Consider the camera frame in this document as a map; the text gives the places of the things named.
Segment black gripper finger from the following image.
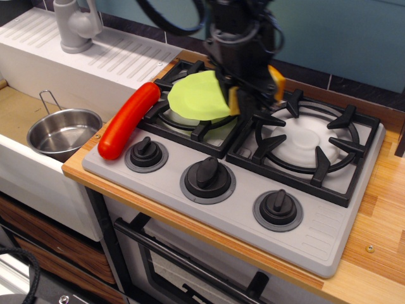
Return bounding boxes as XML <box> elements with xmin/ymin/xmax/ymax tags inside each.
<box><xmin>215</xmin><ymin>68</ymin><xmax>237</xmax><ymax>105</ymax></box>
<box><xmin>237</xmin><ymin>89</ymin><xmax>277</xmax><ymax>121</ymax></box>

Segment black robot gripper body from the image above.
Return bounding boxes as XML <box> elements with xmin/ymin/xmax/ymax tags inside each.
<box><xmin>204</xmin><ymin>31</ymin><xmax>278</xmax><ymax>93</ymax></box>

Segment yellow toy cheese wedge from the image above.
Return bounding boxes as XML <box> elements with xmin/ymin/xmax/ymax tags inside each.
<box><xmin>227</xmin><ymin>65</ymin><xmax>285</xmax><ymax>116</ymax></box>

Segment red toy sausage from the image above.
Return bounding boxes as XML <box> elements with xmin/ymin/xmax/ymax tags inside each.
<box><xmin>97</xmin><ymin>82</ymin><xmax>161</xmax><ymax>160</ymax></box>

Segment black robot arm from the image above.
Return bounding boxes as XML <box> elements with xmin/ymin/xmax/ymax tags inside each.
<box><xmin>204</xmin><ymin>1</ymin><xmax>284</xmax><ymax>120</ymax></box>

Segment light green plastic plate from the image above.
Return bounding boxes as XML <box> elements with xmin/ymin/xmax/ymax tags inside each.
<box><xmin>168</xmin><ymin>70</ymin><xmax>230</xmax><ymax>121</ymax></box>

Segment small steel pot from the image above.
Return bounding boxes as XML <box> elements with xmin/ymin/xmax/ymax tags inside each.
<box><xmin>27</xmin><ymin>99</ymin><xmax>103</xmax><ymax>163</ymax></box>

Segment white toy sink unit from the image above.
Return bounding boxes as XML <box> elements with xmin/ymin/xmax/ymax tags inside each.
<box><xmin>1</xmin><ymin>8</ymin><xmax>180</xmax><ymax>241</ymax></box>

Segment left black burner grate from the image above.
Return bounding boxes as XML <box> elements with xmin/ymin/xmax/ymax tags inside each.
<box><xmin>139</xmin><ymin>60</ymin><xmax>248</xmax><ymax>159</ymax></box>

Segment black burner grate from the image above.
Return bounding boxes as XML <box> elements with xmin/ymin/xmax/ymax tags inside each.
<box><xmin>139</xmin><ymin>60</ymin><xmax>248</xmax><ymax>159</ymax></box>
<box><xmin>227</xmin><ymin>89</ymin><xmax>384</xmax><ymax>207</ymax></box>

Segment white right burner disc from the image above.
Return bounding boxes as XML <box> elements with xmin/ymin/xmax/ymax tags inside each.
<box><xmin>261</xmin><ymin>108</ymin><xmax>351</xmax><ymax>168</ymax></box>

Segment right black burner grate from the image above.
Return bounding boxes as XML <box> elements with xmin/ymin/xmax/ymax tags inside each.
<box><xmin>227</xmin><ymin>89</ymin><xmax>384</xmax><ymax>207</ymax></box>

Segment grey toy stove top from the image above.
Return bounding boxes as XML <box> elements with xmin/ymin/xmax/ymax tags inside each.
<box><xmin>82</xmin><ymin>60</ymin><xmax>385</xmax><ymax>277</ymax></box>

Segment middle black stove knob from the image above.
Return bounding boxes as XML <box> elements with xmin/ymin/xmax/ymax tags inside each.
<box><xmin>180</xmin><ymin>156</ymin><xmax>236</xmax><ymax>205</ymax></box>

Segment black stove knob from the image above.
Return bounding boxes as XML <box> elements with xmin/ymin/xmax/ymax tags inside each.
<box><xmin>125</xmin><ymin>136</ymin><xmax>169</xmax><ymax>174</ymax></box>
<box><xmin>180</xmin><ymin>156</ymin><xmax>236</xmax><ymax>205</ymax></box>
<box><xmin>252</xmin><ymin>189</ymin><xmax>304</xmax><ymax>232</ymax></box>

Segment left black stove knob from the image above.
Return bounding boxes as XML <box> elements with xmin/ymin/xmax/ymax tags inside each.
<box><xmin>125</xmin><ymin>136</ymin><xmax>169</xmax><ymax>174</ymax></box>

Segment right black stove knob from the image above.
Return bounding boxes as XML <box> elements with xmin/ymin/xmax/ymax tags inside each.
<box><xmin>252</xmin><ymin>189</ymin><xmax>304</xmax><ymax>232</ymax></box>

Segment grey toy faucet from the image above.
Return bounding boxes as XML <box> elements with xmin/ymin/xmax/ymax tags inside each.
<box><xmin>53</xmin><ymin>0</ymin><xmax>103</xmax><ymax>54</ymax></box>

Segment wooden drawer fronts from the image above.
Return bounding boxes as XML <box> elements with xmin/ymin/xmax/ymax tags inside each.
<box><xmin>1</xmin><ymin>193</ymin><xmax>126</xmax><ymax>303</ymax></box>

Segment black braided cable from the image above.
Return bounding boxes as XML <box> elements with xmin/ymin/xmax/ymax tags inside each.
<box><xmin>135</xmin><ymin>0</ymin><xmax>206</xmax><ymax>36</ymax></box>

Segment oven door with black handle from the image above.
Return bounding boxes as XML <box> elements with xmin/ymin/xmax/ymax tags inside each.
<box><xmin>114</xmin><ymin>213</ymin><xmax>324</xmax><ymax>303</ymax></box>

